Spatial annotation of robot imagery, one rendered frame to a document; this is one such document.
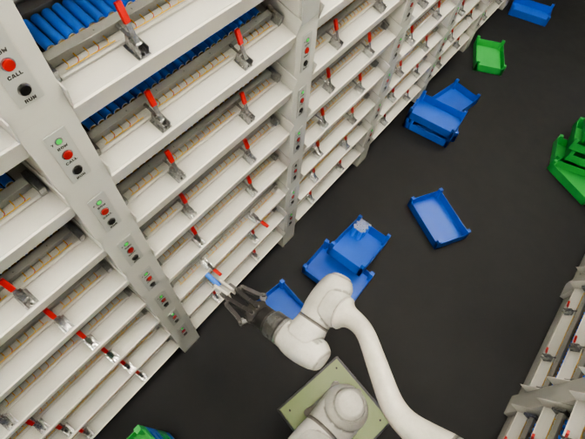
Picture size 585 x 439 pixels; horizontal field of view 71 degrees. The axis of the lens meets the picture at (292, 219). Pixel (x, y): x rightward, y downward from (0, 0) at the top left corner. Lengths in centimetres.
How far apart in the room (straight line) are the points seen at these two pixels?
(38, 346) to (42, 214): 43
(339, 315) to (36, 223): 78
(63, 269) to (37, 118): 41
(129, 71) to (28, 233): 35
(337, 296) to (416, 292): 103
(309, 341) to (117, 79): 83
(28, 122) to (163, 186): 43
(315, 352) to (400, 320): 97
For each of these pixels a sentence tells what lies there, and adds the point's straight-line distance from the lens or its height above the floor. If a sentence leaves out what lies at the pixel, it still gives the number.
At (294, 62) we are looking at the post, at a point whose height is 117.
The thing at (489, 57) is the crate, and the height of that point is 0.
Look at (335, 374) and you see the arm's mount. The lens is 179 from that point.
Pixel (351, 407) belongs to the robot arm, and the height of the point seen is 49.
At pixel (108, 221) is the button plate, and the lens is 99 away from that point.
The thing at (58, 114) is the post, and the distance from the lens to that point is 77.
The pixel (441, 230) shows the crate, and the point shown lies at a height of 0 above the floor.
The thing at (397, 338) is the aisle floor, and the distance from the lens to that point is 210.
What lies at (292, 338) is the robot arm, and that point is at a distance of 124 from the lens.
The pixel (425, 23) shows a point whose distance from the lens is 237.
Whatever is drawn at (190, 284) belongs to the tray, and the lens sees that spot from 158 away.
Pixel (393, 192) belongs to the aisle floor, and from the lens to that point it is 246.
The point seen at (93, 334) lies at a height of 70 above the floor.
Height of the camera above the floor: 195
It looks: 60 degrees down
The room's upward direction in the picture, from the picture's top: 6 degrees clockwise
